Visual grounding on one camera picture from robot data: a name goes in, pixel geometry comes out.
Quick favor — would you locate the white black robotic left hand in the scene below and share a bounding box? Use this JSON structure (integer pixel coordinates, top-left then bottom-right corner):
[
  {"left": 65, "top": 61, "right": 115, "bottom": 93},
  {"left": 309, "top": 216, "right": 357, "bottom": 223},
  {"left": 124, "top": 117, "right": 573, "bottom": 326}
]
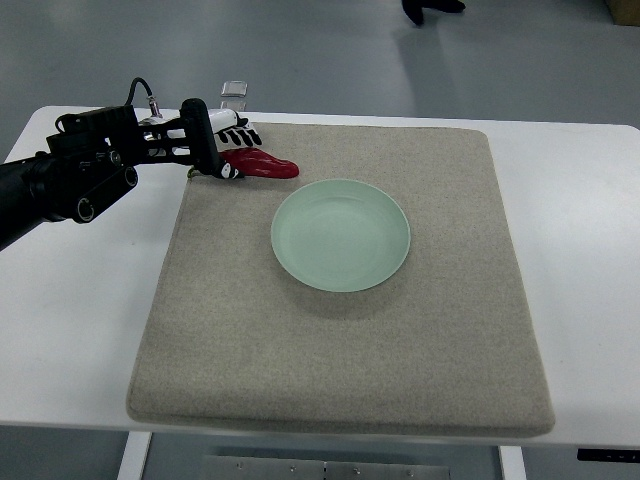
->
[{"left": 191, "top": 108, "right": 262, "bottom": 180}]

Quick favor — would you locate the red pepper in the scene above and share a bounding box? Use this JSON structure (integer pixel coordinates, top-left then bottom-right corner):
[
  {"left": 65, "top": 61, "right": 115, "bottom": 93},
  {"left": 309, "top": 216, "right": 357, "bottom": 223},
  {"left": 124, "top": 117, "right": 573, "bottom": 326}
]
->
[{"left": 186, "top": 147, "right": 299, "bottom": 180}]

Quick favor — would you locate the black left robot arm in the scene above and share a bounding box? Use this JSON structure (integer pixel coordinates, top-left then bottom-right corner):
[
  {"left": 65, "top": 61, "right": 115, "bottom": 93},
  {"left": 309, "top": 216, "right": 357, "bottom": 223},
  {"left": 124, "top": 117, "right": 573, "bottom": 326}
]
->
[{"left": 1, "top": 98, "right": 241, "bottom": 247}]

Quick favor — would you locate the light green plate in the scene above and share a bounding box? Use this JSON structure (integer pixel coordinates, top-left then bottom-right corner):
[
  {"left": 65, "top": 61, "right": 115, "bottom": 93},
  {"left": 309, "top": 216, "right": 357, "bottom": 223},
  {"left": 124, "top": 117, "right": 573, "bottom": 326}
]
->
[{"left": 271, "top": 179, "right": 411, "bottom": 293}]

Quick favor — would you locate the person in black clothing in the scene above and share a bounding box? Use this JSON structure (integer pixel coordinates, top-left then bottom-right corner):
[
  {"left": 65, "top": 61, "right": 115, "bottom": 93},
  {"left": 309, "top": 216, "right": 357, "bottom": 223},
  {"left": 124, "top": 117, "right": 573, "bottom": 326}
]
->
[{"left": 401, "top": 0, "right": 466, "bottom": 27}]

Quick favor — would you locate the beige fabric mat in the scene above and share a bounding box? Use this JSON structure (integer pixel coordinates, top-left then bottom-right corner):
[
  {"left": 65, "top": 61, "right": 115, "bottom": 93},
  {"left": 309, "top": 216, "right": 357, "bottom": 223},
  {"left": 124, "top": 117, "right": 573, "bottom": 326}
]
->
[{"left": 126, "top": 123, "right": 555, "bottom": 438}]

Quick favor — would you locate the white table left leg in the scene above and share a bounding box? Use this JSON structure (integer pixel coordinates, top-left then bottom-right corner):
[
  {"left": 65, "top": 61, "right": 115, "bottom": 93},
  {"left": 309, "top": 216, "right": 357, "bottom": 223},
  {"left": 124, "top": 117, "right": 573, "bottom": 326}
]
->
[{"left": 116, "top": 432, "right": 152, "bottom": 480}]

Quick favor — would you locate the white table leg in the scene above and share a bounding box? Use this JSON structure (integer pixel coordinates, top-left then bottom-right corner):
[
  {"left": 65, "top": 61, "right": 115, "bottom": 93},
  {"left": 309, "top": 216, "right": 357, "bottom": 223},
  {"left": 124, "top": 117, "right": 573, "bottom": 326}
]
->
[
  {"left": 498, "top": 446, "right": 527, "bottom": 480},
  {"left": 116, "top": 432, "right": 152, "bottom": 480}
]

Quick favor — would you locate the cardboard box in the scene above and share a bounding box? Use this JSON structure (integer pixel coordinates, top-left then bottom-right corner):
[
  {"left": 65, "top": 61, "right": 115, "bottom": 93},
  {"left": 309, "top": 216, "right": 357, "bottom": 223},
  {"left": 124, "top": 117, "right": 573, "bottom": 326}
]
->
[{"left": 606, "top": 0, "right": 640, "bottom": 26}]

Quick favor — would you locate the white table right leg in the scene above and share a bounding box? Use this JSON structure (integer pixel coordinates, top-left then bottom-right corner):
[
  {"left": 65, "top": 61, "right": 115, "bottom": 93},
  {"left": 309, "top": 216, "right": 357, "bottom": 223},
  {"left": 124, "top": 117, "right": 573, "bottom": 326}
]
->
[{"left": 498, "top": 446, "right": 527, "bottom": 480}]

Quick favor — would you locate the black table control panel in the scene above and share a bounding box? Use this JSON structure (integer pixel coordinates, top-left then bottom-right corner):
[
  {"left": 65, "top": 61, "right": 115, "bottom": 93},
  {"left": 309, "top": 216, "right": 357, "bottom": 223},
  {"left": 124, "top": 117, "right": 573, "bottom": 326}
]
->
[{"left": 576, "top": 448, "right": 640, "bottom": 463}]

